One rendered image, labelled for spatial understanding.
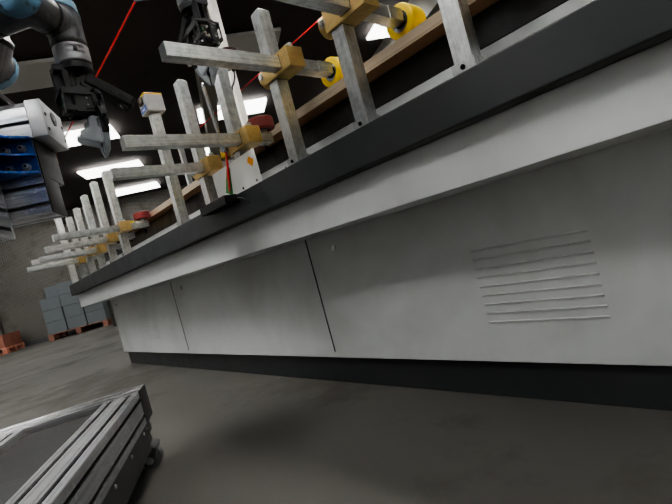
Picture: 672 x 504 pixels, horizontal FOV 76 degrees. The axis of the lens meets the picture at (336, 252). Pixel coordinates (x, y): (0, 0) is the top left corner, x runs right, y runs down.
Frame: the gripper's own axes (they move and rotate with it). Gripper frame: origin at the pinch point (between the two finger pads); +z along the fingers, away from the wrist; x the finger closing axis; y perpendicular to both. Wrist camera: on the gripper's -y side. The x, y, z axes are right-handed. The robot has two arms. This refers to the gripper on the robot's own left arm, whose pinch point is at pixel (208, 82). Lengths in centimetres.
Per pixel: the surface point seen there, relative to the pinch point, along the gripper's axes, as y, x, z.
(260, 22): 21.0, 6.1, -6.1
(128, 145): 0.1, -26.1, 17.1
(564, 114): 82, 8, 43
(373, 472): 36, -9, 101
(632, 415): 74, 27, 101
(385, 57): 43, 22, 13
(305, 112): 11.2, 22.2, 12.9
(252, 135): 3.5, 7.1, 16.7
